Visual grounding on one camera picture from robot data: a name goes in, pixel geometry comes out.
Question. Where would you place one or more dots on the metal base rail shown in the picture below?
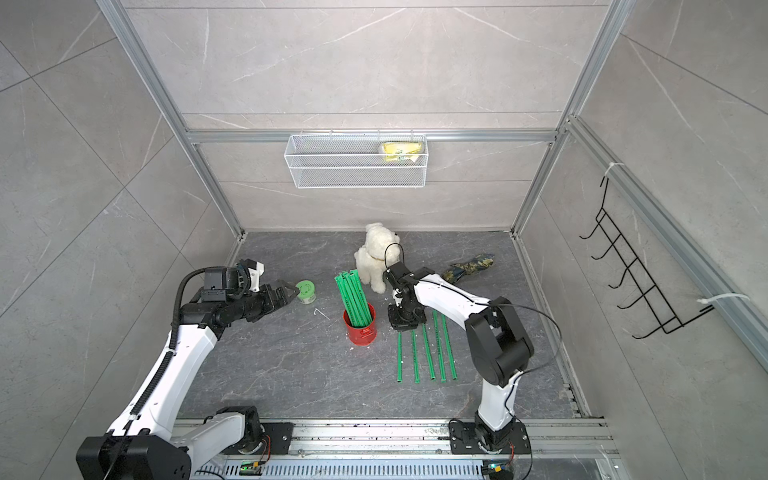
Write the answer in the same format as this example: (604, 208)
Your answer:
(421, 449)

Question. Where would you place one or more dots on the camouflage cloth pouch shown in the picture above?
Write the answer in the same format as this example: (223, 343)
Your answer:
(457, 271)

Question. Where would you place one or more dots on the white wire mesh basket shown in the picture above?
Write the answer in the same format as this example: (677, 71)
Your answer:
(336, 160)

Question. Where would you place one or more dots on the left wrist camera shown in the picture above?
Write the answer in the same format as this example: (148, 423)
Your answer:
(250, 272)

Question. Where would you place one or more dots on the black wire hook rack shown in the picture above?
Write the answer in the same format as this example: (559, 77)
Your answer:
(636, 273)

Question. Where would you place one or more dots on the green straw bundle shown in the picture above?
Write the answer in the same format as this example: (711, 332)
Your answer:
(353, 298)

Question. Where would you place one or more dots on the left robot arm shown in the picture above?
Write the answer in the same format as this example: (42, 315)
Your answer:
(140, 443)

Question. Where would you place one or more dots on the small green lidded jar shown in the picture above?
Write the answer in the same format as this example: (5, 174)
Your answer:
(306, 292)

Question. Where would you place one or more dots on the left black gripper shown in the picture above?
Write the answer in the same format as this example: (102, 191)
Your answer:
(269, 302)

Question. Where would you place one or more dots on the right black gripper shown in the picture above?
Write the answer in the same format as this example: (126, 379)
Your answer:
(398, 324)

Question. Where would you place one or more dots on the yellow sponge in basket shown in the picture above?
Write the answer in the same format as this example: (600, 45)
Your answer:
(401, 151)

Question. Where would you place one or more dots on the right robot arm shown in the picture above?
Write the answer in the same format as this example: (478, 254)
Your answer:
(500, 349)

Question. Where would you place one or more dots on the white plush dog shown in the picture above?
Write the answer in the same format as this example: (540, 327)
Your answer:
(380, 250)

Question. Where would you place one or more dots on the red cylindrical container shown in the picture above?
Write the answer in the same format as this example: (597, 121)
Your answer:
(361, 336)

